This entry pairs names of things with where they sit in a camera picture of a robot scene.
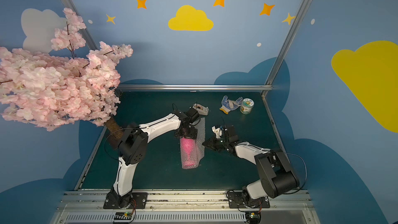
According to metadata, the pink plastic wine glass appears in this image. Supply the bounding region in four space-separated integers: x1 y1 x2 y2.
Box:
180 138 198 169

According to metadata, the bubble wrap sheet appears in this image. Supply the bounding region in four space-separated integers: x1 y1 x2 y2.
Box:
180 118 205 170

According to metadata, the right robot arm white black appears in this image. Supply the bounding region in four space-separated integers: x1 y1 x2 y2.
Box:
203 125 300 208

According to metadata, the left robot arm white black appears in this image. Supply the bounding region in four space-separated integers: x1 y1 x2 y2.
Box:
103 107 200 209

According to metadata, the beige tape dispenser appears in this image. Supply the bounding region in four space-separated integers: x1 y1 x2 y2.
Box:
193 103 209 116

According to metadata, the blue white work glove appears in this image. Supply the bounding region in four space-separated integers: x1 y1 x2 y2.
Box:
220 95 243 114

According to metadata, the green label tape roll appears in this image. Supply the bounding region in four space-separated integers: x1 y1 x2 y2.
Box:
240 98 255 115

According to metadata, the right controller board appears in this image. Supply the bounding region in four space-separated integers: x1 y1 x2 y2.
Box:
245 212 261 224

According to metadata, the controller board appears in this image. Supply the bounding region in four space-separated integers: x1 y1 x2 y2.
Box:
245 212 261 224
113 212 133 224

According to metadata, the left controller board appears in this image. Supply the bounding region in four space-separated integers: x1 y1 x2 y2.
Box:
113 212 133 224

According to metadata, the pink cherry blossom tree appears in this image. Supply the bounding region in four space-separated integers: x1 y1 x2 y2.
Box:
0 7 134 139

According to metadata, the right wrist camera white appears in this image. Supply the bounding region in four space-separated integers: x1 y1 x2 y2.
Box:
211 126 223 139

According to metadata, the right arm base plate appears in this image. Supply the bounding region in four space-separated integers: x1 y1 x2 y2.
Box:
226 190 270 209

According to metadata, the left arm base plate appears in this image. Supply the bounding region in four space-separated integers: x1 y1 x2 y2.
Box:
103 191 148 209

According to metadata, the aluminium rail frame front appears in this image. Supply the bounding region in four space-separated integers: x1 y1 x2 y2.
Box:
51 190 320 224

